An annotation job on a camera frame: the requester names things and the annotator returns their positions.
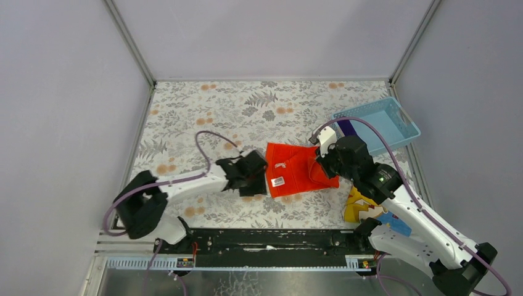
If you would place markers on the yellow blue Pokemon towel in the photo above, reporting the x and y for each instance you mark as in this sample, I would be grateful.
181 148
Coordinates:
358 208

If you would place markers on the white slotted cable duct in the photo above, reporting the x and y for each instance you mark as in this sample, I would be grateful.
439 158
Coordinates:
328 263

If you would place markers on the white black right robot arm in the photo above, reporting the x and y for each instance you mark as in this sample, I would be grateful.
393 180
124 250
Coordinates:
455 263

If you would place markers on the purple towel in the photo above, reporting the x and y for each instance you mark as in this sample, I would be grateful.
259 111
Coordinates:
346 128

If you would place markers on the orange towel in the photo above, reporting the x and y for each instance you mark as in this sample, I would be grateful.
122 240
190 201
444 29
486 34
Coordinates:
294 170

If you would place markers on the floral patterned table mat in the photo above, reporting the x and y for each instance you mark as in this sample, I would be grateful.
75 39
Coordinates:
190 120

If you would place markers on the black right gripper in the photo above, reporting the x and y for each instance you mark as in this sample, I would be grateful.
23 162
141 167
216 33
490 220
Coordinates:
327 162

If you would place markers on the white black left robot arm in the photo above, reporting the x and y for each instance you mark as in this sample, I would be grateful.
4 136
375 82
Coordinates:
142 205

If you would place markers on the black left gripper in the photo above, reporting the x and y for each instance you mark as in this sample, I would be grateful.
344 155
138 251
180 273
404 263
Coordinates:
253 174

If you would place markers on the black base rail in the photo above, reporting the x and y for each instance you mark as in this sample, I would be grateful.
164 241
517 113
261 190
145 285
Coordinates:
269 243

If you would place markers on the light blue plastic basket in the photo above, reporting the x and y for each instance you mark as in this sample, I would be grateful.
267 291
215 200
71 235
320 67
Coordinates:
388 117

